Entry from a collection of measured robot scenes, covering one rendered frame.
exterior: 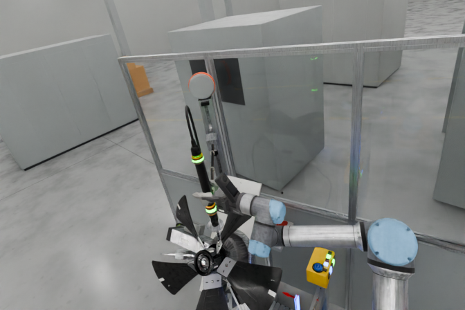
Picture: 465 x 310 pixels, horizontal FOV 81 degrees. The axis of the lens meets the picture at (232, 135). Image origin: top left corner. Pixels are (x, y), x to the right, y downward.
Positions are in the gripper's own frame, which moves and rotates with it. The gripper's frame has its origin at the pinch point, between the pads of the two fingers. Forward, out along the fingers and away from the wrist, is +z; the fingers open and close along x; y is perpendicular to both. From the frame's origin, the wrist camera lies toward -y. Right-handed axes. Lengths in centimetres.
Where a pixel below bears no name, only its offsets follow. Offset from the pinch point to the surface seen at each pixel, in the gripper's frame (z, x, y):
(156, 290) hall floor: 113, 16, 166
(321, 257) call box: -38, 31, 59
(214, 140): 29, 48, 9
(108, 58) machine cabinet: 497, 303, 8
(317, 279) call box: -39, 21, 64
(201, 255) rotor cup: 8.8, -3.5, 41.9
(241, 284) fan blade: -13, -4, 49
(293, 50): -16, 70, -37
